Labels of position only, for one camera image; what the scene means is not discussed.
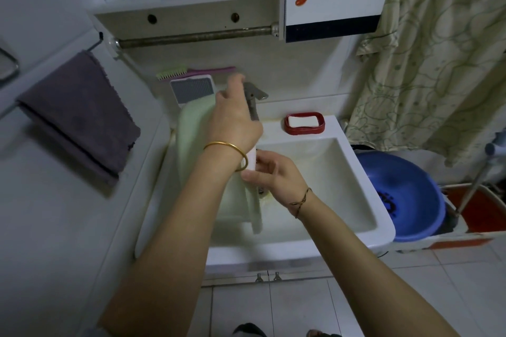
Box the person's left hand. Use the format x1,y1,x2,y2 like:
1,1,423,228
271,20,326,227
205,73,265,152

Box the person's right hand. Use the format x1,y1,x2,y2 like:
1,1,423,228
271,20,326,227
241,150,311,209

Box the metal faucet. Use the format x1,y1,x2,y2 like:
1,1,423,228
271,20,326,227
241,82,269,122

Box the light green plastic basin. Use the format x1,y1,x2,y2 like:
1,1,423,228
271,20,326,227
176,95,264,235

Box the red soap dish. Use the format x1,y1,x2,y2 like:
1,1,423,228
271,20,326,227
284,111,326,136

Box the white soap bar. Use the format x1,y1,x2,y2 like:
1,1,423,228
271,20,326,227
287,114,322,128

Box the cream leaf-patterned clothes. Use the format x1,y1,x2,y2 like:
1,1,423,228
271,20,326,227
344,0,506,167

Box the person's right forearm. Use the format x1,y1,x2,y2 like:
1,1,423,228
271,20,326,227
294,190,461,337

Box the person's left forearm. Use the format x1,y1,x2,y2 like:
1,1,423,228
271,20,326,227
96,145,248,337

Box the person's dark shorts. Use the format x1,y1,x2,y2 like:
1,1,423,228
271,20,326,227
232,323,343,337

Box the gold bangle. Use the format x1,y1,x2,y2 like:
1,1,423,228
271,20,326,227
203,141,249,173

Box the green and pink scrub brush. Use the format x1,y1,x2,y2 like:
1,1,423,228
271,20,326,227
155,65,237,81

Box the white ceramic sink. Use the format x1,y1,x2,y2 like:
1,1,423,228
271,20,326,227
134,113,397,274

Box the rusty metal towel bar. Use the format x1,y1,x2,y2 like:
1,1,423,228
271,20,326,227
110,21,279,59

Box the blue plastic basin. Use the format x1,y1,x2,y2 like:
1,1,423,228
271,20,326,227
354,150,447,243

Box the dark purple towel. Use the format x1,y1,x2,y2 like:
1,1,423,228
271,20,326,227
15,50,142,187

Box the red bucket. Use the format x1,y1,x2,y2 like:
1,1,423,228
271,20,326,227
439,182,506,235

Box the thin cord bracelet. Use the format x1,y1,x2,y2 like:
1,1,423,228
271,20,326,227
288,187,313,219

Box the white wall box grey ribbed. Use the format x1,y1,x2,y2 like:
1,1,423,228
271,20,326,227
170,74,216,106

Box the metal towel rail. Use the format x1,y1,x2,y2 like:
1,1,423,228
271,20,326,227
0,32,104,118

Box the metal wall hook ring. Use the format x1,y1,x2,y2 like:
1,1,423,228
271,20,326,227
0,46,21,87

